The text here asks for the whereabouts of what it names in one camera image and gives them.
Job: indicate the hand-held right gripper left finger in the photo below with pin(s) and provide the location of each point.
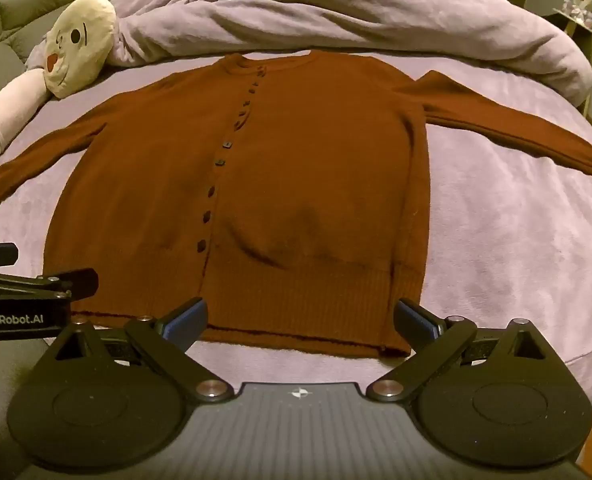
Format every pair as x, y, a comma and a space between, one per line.
190, 321

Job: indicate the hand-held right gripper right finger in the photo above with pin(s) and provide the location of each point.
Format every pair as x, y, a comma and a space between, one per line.
416, 321

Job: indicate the brown knit cardigan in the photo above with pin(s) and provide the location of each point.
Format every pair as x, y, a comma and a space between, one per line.
301, 185

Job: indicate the bed with lilac sheet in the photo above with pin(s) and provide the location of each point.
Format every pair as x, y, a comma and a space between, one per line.
501, 220

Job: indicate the white long plush toy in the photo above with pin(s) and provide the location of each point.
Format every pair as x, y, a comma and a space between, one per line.
11, 105

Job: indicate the cream face plush pillow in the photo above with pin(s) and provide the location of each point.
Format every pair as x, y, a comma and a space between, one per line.
78, 42

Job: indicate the lilac quilt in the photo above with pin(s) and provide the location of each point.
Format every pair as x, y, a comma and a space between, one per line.
376, 15

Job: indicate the gold bedside shelf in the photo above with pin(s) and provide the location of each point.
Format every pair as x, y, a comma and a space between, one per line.
578, 25

